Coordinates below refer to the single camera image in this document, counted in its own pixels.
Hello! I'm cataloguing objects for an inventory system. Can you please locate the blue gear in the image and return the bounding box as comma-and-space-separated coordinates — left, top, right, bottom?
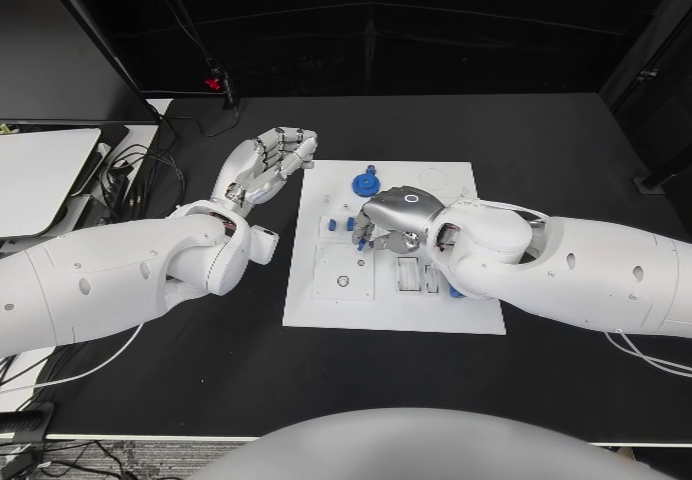
351, 174, 381, 197

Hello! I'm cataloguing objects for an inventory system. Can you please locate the white cable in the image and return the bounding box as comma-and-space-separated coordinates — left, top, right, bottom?
602, 330, 692, 377
0, 322, 146, 395

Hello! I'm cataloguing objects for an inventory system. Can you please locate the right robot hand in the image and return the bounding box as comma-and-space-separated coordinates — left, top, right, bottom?
350, 184, 446, 254

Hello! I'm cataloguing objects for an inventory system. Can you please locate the black monitor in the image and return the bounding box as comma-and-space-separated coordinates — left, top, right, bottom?
57, 0, 242, 125

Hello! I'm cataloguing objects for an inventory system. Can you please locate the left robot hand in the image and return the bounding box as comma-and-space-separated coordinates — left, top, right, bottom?
208, 126, 319, 216

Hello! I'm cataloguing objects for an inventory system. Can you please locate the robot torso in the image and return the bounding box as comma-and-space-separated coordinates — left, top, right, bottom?
185, 407, 680, 480

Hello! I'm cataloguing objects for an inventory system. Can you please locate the white task board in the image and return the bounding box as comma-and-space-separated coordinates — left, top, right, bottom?
280, 159, 508, 336

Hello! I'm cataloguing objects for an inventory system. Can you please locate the black cable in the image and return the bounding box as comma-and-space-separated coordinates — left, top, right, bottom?
158, 106, 242, 138

